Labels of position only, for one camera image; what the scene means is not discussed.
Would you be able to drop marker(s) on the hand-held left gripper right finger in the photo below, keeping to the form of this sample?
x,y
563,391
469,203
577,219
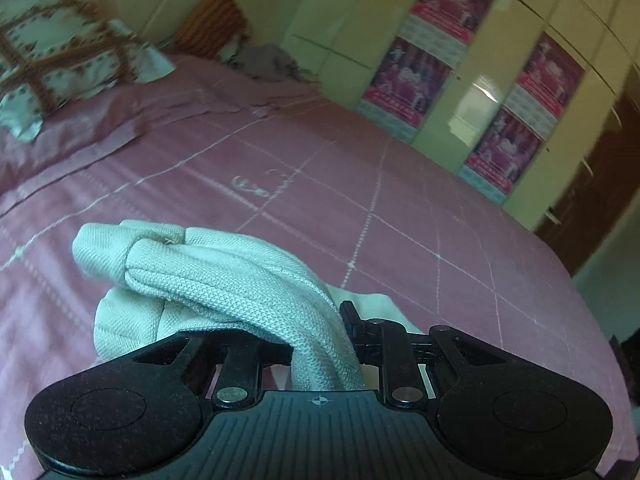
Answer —
x,y
370,332

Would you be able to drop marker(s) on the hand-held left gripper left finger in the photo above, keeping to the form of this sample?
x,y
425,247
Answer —
x,y
240,360

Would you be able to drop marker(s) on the white pants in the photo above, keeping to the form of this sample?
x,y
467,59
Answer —
x,y
225,280

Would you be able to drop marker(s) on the bed with pink checked sheet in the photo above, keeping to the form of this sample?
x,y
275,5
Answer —
x,y
400,260

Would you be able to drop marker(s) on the brown wooden door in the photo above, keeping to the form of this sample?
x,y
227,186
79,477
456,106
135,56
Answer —
x,y
590,200

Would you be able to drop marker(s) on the pink checked pillow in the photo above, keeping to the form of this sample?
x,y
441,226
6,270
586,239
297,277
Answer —
x,y
240,91
100,122

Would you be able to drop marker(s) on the purple-grey crumpled cloth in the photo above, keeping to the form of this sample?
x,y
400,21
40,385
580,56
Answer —
x,y
270,60

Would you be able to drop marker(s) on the cream glossy wardrobe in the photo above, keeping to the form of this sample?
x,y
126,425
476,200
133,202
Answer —
x,y
350,20

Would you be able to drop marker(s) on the orange striped pillow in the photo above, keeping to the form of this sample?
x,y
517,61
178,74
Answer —
x,y
210,25

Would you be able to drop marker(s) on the white heart-patterned pillow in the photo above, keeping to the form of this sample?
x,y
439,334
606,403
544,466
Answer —
x,y
65,60

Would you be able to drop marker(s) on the cream wooden headboard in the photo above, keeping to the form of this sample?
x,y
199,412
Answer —
x,y
150,0

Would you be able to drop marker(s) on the pink wall poster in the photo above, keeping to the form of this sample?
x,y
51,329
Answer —
x,y
550,77
505,152
450,5
407,85

